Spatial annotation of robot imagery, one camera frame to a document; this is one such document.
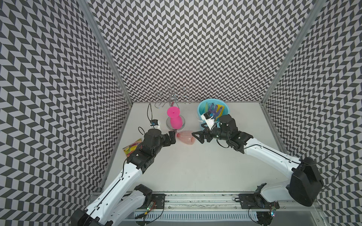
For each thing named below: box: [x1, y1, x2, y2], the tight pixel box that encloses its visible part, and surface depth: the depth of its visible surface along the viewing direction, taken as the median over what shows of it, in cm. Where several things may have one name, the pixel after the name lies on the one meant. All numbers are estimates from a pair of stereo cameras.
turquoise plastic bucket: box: [197, 98, 230, 123], surface depth 98 cm
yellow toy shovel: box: [215, 104, 225, 120], surface depth 97 cm
